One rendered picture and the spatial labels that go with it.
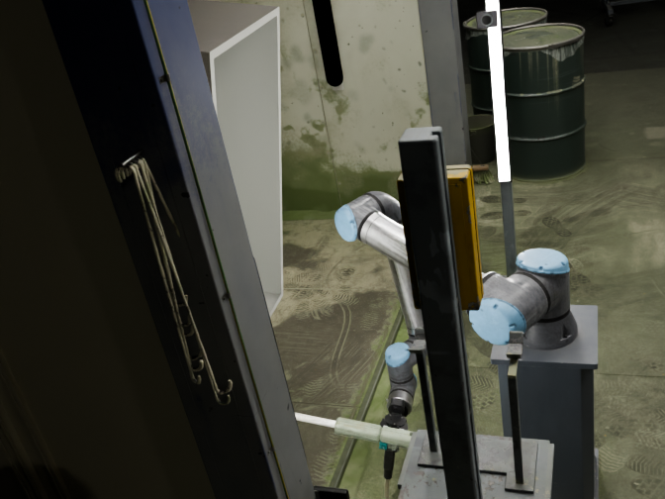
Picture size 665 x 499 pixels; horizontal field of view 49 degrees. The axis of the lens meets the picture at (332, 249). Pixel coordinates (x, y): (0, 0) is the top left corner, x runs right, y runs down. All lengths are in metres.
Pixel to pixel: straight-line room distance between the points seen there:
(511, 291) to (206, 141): 1.02
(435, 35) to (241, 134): 1.66
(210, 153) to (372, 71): 2.88
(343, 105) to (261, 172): 1.63
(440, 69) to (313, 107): 0.81
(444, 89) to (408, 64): 0.25
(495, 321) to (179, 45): 1.15
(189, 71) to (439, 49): 2.85
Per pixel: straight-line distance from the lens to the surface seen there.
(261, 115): 2.75
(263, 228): 2.96
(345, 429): 2.46
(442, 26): 4.13
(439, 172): 1.12
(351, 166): 4.53
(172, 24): 1.41
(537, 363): 2.25
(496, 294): 2.08
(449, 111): 4.26
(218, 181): 1.49
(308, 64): 4.39
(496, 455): 1.73
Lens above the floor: 2.02
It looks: 27 degrees down
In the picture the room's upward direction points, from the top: 11 degrees counter-clockwise
